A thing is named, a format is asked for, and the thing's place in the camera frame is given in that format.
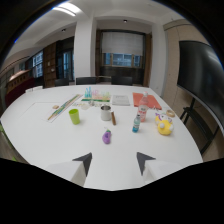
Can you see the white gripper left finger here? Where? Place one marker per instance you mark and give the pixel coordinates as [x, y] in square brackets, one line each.
[68, 170]

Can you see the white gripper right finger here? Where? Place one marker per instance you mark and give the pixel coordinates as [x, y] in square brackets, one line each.
[156, 168]

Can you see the yellow stuffed toy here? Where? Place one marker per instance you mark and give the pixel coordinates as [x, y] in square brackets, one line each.
[164, 125]

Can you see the purple eggplant toy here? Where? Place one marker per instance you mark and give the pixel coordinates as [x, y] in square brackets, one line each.
[106, 136]

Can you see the small blue-capped bottle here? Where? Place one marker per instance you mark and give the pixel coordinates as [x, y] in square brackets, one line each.
[136, 124]

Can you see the green plastic cup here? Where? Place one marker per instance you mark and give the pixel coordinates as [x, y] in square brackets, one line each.
[74, 116]

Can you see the tape roll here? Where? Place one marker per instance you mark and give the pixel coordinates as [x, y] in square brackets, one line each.
[170, 113]

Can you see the pink labelled plastic bottle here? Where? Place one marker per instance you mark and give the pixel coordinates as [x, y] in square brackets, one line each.
[143, 107]

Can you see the long colourful ruler board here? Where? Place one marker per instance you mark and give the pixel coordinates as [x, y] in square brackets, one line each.
[64, 107]

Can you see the small round wooden piece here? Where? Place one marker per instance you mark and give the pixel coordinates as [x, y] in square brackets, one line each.
[55, 107]

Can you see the brown wooden stick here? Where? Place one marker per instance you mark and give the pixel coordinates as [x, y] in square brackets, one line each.
[113, 118]

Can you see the white metal mug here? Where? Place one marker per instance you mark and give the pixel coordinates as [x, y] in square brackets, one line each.
[105, 112]

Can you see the orange paper sheet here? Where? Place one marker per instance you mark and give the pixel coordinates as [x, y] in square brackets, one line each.
[146, 100]

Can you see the white booklet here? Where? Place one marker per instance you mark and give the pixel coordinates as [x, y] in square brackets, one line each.
[120, 100]

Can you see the colourful test tube rack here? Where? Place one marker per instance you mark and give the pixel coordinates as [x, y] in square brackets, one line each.
[96, 95]

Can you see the black office chair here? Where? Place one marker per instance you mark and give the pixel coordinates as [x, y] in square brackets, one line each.
[61, 82]
[122, 80]
[86, 80]

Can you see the large black screen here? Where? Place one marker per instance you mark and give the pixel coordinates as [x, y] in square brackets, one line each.
[203, 78]

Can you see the white window blind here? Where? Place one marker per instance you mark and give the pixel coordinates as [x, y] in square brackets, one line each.
[122, 43]

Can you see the ceiling light panel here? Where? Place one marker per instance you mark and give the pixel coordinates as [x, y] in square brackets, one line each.
[68, 8]

